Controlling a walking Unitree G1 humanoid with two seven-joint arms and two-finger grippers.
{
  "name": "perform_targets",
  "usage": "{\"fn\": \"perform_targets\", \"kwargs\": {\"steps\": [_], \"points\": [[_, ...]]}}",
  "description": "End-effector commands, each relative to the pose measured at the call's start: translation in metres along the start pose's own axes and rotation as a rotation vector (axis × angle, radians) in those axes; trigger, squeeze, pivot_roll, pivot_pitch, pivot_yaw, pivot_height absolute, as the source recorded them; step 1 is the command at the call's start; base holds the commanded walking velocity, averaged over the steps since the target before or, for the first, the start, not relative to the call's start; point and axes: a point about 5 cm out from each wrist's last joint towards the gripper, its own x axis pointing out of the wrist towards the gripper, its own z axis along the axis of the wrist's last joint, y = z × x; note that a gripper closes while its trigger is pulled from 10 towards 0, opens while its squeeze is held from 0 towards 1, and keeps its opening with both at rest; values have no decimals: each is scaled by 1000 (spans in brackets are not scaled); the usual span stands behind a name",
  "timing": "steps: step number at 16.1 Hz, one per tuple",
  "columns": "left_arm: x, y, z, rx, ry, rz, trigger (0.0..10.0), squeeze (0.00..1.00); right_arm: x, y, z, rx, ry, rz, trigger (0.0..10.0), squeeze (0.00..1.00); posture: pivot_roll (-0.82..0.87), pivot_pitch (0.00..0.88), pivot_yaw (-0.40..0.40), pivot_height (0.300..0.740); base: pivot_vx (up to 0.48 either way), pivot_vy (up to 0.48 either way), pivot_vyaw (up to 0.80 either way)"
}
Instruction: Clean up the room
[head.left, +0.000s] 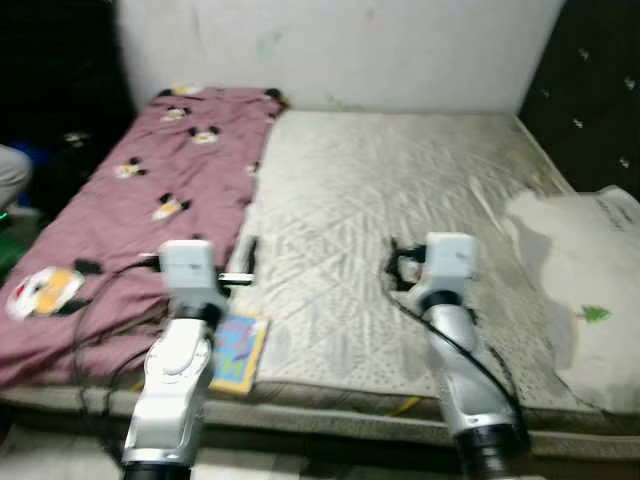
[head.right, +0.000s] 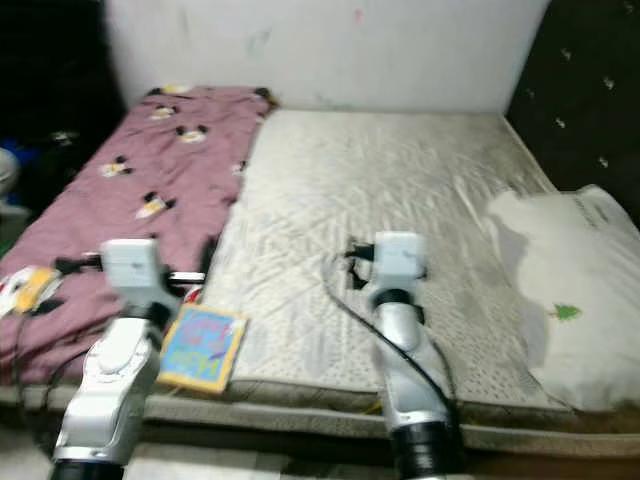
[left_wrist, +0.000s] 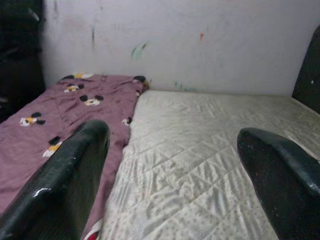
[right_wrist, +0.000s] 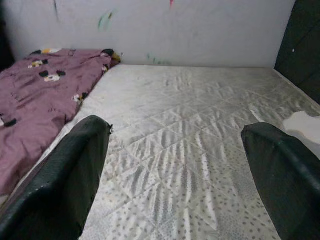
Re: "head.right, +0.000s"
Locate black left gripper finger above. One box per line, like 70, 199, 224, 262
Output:
198, 235, 221, 293

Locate yellow blue children's book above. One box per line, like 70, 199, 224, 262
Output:
157, 305, 249, 394

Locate purple cartoon mouse blanket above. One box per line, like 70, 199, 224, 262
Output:
0, 85, 273, 386

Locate white pillow with green tree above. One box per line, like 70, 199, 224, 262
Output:
487, 185, 640, 413

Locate beige quilted mattress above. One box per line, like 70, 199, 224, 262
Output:
0, 108, 640, 456

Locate black tufted headboard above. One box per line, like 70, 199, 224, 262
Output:
505, 0, 640, 226

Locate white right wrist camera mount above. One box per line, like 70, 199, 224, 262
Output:
373, 231, 429, 293

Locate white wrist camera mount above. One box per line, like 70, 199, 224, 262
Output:
373, 231, 429, 293
102, 238, 171, 306

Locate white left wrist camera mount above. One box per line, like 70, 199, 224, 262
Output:
102, 238, 171, 306

